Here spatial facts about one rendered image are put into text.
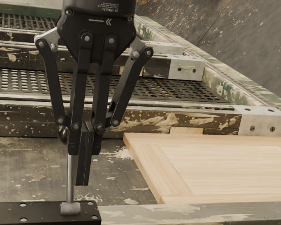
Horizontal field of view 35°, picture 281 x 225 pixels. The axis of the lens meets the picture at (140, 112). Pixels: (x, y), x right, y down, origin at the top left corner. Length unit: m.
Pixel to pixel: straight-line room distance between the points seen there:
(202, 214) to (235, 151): 0.33
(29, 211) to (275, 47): 2.56
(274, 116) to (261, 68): 1.87
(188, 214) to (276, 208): 0.16
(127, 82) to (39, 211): 0.22
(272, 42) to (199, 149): 2.20
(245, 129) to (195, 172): 0.27
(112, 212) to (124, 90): 0.21
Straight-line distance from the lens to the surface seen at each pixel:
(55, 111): 0.48
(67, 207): 0.60
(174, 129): 0.98
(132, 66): 0.48
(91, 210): 0.61
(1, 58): 1.38
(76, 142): 0.50
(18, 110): 0.90
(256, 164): 0.94
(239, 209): 0.71
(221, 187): 0.81
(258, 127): 1.08
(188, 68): 1.51
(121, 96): 0.49
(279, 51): 2.97
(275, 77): 2.81
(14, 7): 2.37
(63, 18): 0.46
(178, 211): 0.66
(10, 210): 0.61
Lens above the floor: 1.64
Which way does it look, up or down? 26 degrees down
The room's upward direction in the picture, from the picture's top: 52 degrees counter-clockwise
